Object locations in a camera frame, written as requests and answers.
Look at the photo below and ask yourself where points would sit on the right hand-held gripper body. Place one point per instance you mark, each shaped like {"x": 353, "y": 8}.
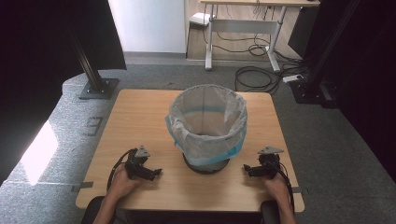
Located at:
{"x": 269, "y": 163}

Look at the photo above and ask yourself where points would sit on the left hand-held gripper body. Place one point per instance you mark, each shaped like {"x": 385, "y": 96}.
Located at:
{"x": 135, "y": 165}

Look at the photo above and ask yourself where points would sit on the dark round trash bin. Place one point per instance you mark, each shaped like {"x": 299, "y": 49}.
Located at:
{"x": 207, "y": 169}

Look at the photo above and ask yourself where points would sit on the bin with plastic liner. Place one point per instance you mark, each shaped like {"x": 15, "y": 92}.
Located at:
{"x": 207, "y": 140}

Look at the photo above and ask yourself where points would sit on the person's left hand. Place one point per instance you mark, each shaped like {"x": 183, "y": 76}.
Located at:
{"x": 122, "y": 186}

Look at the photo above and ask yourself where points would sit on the person's right hand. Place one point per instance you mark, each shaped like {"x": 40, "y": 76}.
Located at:
{"x": 278, "y": 189}

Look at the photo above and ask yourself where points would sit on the grey tape strip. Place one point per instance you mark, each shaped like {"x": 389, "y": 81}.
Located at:
{"x": 82, "y": 186}

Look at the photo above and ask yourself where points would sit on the white power strip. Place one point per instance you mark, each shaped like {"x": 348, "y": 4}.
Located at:
{"x": 292, "y": 78}

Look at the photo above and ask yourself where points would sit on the black metal stand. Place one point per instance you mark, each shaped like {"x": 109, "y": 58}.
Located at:
{"x": 93, "y": 79}
{"x": 314, "y": 84}

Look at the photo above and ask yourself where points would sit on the dark curtain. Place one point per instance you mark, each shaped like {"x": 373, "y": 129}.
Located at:
{"x": 370, "y": 77}
{"x": 34, "y": 62}

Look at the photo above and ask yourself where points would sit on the black flat panel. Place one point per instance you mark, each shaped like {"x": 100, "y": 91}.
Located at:
{"x": 303, "y": 31}

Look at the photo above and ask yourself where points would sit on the white metal-legged desk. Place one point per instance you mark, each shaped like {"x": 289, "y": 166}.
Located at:
{"x": 246, "y": 26}

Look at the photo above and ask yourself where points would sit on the white box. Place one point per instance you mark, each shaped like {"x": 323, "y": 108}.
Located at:
{"x": 200, "y": 18}

